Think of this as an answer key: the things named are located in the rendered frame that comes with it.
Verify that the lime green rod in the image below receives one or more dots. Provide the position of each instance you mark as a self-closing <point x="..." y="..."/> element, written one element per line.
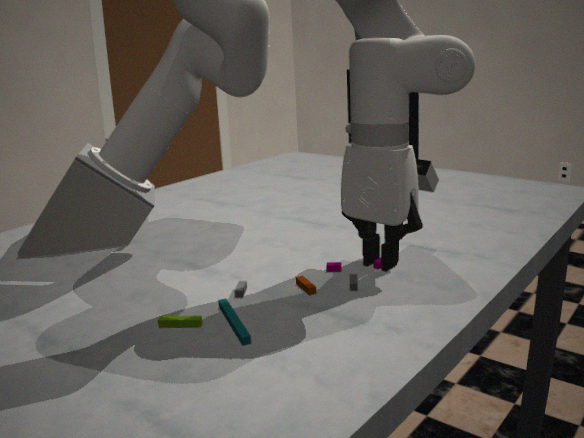
<point x="180" y="321"/>

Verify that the orange rectangular block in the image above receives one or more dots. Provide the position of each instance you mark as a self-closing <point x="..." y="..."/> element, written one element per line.
<point x="306" y="285"/>

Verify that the turquoise rod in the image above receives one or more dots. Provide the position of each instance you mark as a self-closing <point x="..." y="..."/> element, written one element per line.
<point x="235" y="323"/>

